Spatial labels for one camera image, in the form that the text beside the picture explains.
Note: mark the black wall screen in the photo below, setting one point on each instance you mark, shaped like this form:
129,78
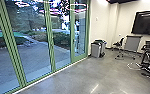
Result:
146,21

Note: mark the black swivel chair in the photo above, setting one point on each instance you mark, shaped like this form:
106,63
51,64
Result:
119,45

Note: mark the white wall switch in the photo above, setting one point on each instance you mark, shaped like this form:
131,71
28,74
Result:
96,19

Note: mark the grey rolling board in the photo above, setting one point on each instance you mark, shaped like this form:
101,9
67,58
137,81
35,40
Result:
132,43

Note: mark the green framed glass door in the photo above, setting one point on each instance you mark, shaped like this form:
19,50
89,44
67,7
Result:
11,40

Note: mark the green outdoor table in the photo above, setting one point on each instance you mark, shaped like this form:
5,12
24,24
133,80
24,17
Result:
6,34

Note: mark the white garden statue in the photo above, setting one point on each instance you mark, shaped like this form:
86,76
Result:
77,31

